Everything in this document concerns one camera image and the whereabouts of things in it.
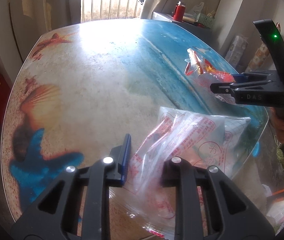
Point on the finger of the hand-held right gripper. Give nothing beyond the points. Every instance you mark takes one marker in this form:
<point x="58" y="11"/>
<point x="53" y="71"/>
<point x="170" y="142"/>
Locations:
<point x="254" y="76"/>
<point x="222" y="88"/>

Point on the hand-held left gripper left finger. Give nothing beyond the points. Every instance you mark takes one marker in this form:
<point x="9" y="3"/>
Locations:
<point x="126" y="155"/>

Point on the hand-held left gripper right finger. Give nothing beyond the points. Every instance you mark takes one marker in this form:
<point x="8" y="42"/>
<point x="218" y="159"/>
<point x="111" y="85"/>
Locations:
<point x="174" y="172"/>

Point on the red snack wrapper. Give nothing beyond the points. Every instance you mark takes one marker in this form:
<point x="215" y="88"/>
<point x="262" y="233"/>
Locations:
<point x="202" y="67"/>

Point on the clear red-printed plastic bag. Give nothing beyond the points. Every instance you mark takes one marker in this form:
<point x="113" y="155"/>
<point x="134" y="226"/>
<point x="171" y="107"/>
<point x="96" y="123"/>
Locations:
<point x="194" y="135"/>

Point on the blue plastic mesh basket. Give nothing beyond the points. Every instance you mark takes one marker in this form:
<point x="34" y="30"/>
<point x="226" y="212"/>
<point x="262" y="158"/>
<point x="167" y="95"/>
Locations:
<point x="256" y="149"/>

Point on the patterned rolled mat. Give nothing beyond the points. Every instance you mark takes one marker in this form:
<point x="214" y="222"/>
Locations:
<point x="263" y="52"/>

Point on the toilet paper pack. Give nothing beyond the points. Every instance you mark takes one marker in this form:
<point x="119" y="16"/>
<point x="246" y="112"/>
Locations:
<point x="237" y="51"/>

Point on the green plastic organiser basket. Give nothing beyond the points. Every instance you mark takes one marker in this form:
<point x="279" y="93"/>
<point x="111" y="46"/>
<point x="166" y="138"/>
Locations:
<point x="204" y="20"/>

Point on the grey cabinet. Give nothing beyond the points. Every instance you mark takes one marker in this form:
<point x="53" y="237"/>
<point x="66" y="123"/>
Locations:
<point x="182" y="23"/>

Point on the red thermos flask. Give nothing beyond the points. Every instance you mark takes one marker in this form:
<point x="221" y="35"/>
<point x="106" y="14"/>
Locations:
<point x="179" y="12"/>

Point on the orange folder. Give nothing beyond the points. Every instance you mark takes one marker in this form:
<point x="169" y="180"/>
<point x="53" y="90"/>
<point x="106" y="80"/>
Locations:
<point x="280" y="196"/>

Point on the window grille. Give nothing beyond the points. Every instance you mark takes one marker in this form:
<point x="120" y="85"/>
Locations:
<point x="111" y="7"/>

